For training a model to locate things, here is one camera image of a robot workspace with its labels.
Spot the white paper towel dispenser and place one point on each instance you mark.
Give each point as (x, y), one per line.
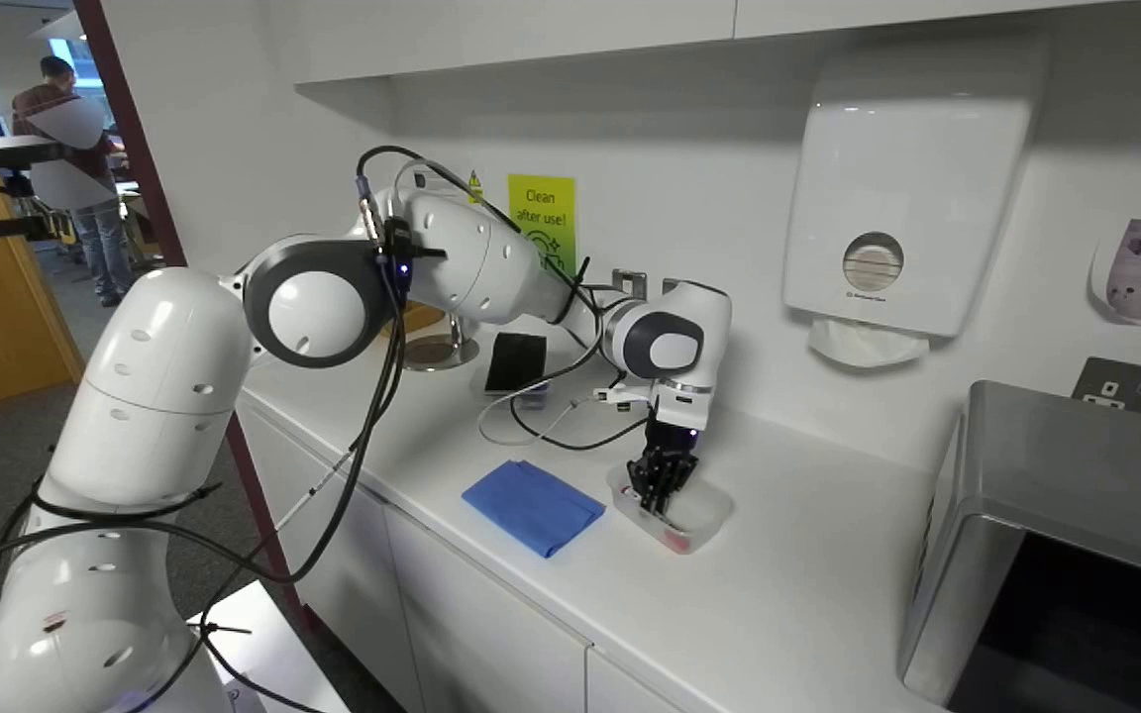
(907, 175)

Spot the green clean after use sign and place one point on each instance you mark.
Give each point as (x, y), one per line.
(545, 213)

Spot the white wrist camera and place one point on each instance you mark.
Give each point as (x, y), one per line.
(628, 395)

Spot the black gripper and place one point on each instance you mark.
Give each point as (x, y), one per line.
(662, 467)

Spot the grey metal appliance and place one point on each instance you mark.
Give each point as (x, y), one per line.
(1031, 560)

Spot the person in background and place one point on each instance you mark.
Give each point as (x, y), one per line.
(83, 175)

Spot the chrome tap with drain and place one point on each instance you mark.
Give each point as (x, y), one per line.
(442, 346)

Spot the yellow warning sticker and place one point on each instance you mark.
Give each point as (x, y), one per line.
(473, 189)

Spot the blue folded cloth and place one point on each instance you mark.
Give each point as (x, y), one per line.
(532, 504)

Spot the wall power socket pair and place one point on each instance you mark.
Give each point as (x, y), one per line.
(636, 284)

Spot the black phone stand object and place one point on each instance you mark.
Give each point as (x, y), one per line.
(518, 361)

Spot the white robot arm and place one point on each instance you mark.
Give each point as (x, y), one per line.
(84, 617)

